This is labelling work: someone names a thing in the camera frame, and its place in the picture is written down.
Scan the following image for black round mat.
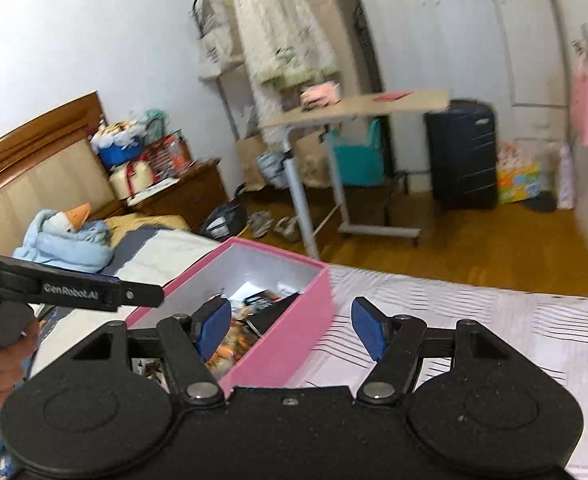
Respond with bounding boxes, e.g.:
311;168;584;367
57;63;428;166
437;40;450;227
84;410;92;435
528;194;558;213

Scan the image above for person's left hand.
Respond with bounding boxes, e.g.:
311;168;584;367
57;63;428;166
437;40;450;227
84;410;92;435
0;317;41;407

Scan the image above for pink tissue pack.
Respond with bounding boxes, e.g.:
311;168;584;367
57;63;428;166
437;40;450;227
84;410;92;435
299;81;343;107

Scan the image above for white goose plush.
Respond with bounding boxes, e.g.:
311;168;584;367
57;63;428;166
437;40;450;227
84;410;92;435
54;203;92;233

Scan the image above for grey shoe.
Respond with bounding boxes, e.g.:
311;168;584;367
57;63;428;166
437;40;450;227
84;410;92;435
274;215;305;242
248;211;275;239

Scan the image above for yellow pillow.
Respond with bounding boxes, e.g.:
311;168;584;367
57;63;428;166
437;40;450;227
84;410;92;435
105;212;191;247

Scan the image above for clear mixed nut bag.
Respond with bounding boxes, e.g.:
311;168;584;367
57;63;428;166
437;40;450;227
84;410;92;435
206;310;262;368

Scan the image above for white wardrobe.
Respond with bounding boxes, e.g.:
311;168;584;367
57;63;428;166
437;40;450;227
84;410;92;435
474;0;588;201

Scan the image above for striped bed sheet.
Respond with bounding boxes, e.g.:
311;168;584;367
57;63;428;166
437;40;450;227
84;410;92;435
284;264;588;480

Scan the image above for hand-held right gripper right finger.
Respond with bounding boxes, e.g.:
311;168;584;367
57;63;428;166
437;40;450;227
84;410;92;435
351;297;514;407

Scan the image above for black bag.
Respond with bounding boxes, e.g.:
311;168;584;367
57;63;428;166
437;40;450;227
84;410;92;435
200;199;249;241

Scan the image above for colourful gift bag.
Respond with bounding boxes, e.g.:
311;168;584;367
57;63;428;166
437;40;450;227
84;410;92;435
496;141;544;206

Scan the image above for brown paper bag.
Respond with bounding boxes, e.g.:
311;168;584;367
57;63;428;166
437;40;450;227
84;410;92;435
236;134;287;193
294;132;335;188

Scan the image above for blue goose plush toy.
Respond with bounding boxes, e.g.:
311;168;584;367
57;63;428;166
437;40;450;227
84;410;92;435
13;209;116;275

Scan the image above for wooden nightstand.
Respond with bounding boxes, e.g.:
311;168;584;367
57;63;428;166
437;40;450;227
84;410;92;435
126;159;231;233

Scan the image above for beige tote bag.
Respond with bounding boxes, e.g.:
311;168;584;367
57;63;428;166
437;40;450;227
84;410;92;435
198;25;247;81

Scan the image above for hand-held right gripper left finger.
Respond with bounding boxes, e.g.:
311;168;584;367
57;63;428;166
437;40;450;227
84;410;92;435
71;297;232;406

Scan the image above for wooden headboard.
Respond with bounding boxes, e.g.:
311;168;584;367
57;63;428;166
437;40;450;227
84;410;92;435
0;91;125;256

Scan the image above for white patterned plastic bag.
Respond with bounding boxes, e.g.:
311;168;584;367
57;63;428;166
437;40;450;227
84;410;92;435
256;150;292;188

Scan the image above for teal plastic bag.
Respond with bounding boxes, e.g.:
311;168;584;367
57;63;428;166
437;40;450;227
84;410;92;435
330;119;385;188

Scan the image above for wooden rolling desk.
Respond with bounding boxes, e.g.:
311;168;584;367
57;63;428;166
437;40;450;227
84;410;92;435
259;89;452;261

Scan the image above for beige bag red handles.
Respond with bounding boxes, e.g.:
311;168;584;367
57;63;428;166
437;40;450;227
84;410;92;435
109;159;155;200

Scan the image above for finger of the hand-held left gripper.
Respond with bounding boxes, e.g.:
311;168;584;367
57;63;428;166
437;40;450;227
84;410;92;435
124;281;165;311

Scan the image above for grey and white quilt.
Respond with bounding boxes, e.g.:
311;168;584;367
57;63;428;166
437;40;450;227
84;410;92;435
29;225;225;376

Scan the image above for white knit cardigan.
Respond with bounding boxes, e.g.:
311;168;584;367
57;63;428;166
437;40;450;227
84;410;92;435
231;0;342;147

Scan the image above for blue basin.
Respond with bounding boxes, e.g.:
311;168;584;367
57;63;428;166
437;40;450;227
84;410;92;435
91;120;147;170

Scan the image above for black suitcase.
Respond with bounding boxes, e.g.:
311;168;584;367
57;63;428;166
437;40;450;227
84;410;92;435
424;100;499;211

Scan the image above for pink cardboard box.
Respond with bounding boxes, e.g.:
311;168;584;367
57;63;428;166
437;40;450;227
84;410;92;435
124;237;335;395

